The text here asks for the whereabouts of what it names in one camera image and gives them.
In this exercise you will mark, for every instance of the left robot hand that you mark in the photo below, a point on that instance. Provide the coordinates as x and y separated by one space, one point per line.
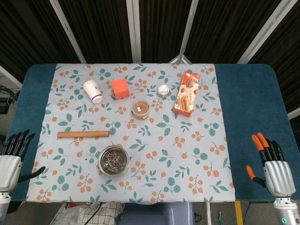
9 164

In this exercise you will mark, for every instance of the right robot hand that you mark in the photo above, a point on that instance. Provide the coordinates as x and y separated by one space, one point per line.
277 174

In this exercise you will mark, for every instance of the wooden stick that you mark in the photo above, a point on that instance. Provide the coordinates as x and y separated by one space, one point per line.
83 134

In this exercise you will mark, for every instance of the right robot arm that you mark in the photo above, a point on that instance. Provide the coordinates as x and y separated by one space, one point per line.
284 211

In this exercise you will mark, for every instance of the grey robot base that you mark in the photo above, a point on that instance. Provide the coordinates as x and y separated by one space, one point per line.
159 214

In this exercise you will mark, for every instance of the metal bowl with seeds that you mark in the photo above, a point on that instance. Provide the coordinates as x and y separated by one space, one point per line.
114 160

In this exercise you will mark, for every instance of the blue table cover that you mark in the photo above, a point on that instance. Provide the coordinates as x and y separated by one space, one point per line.
248 117

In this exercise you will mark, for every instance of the checkered cloth bag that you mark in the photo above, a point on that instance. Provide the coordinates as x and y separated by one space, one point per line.
93 214

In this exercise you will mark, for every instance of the white paper cup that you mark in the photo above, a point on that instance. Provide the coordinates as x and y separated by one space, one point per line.
93 91

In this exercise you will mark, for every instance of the orange biscuit package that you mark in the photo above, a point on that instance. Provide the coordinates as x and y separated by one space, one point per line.
186 93

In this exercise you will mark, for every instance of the floral tablecloth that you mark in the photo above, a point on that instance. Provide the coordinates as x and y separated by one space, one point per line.
131 136

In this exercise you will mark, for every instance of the orange cube box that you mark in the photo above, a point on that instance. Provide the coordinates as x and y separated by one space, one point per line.
120 87

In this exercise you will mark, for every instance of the small round metal tin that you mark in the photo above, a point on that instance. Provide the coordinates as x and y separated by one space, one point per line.
163 91

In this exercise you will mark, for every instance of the clear jar with brown powder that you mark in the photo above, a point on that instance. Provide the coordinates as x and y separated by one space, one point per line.
140 109

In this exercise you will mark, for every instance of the metal tripod stand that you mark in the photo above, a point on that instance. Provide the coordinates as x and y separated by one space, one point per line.
180 56

